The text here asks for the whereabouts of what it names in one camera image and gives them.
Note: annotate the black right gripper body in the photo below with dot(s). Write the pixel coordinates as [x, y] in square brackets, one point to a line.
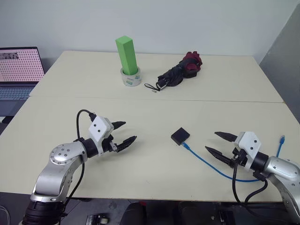
[240, 159]

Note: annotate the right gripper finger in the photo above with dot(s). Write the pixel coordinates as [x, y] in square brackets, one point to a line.
[219, 154]
[226, 136]

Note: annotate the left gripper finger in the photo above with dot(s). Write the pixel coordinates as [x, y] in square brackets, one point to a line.
[126, 143]
[119, 124]

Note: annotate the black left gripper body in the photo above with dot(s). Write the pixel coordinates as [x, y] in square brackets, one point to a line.
[109, 143]

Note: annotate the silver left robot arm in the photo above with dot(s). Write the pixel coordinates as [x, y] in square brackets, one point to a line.
[61, 164]

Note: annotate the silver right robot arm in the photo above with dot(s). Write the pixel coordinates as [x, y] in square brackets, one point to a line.
[281, 168]

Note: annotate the small black square box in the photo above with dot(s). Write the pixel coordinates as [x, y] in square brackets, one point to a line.
[180, 136]

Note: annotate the clear tape roll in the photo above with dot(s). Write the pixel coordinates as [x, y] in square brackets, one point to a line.
[131, 80]

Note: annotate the green foam block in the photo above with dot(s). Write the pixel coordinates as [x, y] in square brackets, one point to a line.
[126, 56]

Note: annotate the dark rounded shape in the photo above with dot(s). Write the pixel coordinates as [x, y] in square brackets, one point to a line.
[133, 213]

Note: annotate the black folded umbrella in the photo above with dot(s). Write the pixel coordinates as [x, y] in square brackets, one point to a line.
[172, 76]

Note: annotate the dark red fabric bundle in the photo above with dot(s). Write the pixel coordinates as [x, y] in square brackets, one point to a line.
[192, 62]

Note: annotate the grey partition panel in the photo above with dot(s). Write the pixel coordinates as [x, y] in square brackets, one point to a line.
[283, 58]

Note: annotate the grey laptop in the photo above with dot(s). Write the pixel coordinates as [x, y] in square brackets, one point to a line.
[18, 70]

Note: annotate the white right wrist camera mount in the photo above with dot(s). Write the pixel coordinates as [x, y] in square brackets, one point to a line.
[250, 143]

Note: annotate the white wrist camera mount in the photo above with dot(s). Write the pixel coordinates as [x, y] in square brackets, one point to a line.
[250, 143]
[98, 127]

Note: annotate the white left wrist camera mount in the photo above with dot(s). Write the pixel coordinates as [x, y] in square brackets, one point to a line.
[98, 127]

